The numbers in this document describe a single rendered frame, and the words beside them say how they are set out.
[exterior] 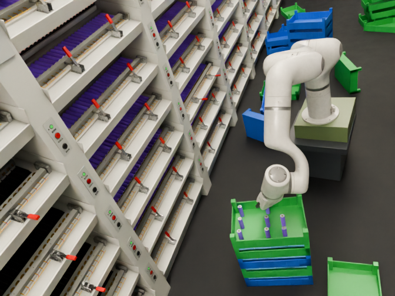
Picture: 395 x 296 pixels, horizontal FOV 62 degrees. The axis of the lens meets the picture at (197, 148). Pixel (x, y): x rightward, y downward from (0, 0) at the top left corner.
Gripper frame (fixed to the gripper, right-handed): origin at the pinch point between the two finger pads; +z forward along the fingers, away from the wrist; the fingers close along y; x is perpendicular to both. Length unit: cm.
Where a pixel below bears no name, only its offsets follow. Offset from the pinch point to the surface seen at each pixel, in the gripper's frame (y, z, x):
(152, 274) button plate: -57, 21, 2
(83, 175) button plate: -58, -38, 29
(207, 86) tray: 18, 28, 88
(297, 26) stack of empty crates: 116, 54, 122
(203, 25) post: 32, 10, 119
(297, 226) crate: 5.7, 1.3, -14.0
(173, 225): -40, 39, 23
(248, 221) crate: -9.3, 7.2, -1.3
